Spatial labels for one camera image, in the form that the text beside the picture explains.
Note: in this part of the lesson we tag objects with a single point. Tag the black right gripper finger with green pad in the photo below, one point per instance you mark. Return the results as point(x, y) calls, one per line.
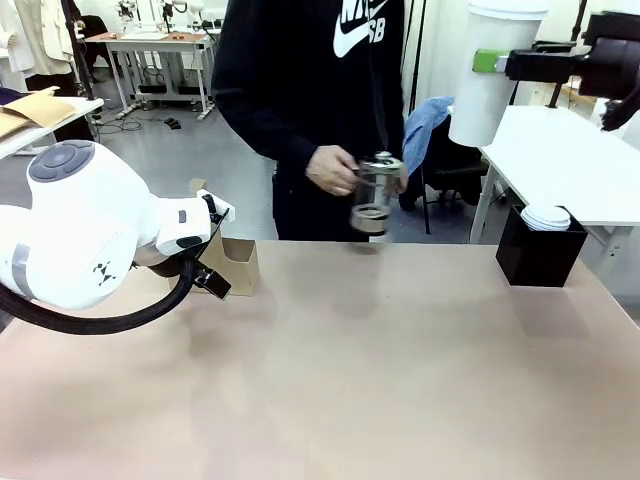
point(555, 46)
point(540, 65)

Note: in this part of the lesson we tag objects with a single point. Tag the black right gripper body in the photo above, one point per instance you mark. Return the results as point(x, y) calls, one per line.
point(617, 55)

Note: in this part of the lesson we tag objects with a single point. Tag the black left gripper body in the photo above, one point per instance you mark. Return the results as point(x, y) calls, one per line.
point(165, 264)

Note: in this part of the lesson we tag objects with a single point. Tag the white paper cup with lid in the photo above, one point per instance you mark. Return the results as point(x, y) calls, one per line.
point(480, 110)

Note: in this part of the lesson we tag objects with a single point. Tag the glass french press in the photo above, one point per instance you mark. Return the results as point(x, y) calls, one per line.
point(375, 192)

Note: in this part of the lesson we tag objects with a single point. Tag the person right forearm black sleeve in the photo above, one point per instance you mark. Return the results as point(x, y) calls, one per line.
point(260, 120)

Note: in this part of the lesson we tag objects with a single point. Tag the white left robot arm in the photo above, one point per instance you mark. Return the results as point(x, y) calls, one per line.
point(85, 225)

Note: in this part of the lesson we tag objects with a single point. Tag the brown cardboard cup carrier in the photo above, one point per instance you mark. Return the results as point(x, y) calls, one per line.
point(245, 280)

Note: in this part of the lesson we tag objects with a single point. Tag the stack of white cup lids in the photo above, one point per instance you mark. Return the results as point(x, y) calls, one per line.
point(546, 217)

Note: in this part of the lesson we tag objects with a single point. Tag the black cup holder box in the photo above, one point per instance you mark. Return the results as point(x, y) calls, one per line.
point(540, 260)

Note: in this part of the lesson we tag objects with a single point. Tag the person right hand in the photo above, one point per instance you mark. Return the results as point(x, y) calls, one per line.
point(330, 172)

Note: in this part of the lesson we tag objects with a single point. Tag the person left hand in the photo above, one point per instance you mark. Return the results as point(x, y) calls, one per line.
point(402, 177)

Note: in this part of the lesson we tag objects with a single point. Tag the wooden shelf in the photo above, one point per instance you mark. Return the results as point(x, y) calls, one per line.
point(540, 92)

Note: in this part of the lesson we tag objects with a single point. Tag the black tripod pole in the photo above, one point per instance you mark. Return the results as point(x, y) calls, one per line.
point(514, 94)
point(556, 95)

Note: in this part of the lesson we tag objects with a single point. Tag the white side table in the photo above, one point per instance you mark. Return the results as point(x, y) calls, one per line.
point(565, 160)

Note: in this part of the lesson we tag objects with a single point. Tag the thin black stand pole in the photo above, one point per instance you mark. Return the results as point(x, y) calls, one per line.
point(416, 50)

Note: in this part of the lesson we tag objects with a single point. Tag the blue cloth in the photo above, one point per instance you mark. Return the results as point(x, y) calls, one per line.
point(425, 127)

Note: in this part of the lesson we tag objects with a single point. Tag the black object on floor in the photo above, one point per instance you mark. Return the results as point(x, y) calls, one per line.
point(172, 124)

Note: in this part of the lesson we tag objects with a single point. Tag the white table with paper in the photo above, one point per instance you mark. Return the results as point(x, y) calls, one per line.
point(50, 127)

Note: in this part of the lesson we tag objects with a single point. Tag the brown paper envelope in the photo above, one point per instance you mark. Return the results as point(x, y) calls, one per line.
point(35, 112)

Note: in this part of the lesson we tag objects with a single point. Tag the white background desk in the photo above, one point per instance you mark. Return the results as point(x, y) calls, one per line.
point(150, 47)

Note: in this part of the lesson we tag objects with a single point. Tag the person torso black hoodie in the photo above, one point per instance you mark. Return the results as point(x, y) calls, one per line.
point(310, 90)

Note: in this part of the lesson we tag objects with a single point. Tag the black light stand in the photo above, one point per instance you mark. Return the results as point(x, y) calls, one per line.
point(75, 45)

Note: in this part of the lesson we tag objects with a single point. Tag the background person white coat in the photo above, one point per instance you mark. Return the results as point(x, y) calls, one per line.
point(40, 45)

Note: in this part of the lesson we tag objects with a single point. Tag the background white robot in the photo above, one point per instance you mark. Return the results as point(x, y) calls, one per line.
point(175, 7)

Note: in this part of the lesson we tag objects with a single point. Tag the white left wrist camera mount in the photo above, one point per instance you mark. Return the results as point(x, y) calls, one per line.
point(220, 214)

